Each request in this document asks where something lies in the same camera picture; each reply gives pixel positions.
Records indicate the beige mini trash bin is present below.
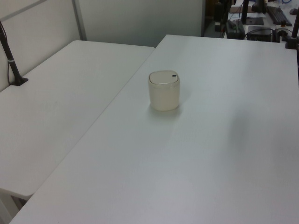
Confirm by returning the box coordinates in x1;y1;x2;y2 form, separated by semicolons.
147;70;181;112

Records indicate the beige trash bin lid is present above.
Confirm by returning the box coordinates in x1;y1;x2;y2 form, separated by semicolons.
149;70;180;85

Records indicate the white side table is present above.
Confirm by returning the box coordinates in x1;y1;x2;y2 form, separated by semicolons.
0;40;156;197

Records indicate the black box with green light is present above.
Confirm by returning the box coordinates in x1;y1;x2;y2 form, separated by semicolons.
225;20;246;40

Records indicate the black electronics box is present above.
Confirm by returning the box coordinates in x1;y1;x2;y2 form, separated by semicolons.
246;25;274;42

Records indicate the white partition panel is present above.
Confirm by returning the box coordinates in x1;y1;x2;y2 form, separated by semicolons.
0;0;87;93

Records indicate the black monitor stand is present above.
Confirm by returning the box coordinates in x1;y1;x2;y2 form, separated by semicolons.
242;0;265;25

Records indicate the black pole stand with base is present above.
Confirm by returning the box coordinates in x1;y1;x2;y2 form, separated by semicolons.
0;20;29;86

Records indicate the black pole with table clamp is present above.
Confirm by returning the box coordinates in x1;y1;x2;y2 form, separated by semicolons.
284;0;299;50

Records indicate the black keyboard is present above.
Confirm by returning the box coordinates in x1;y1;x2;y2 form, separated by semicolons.
266;6;293;27

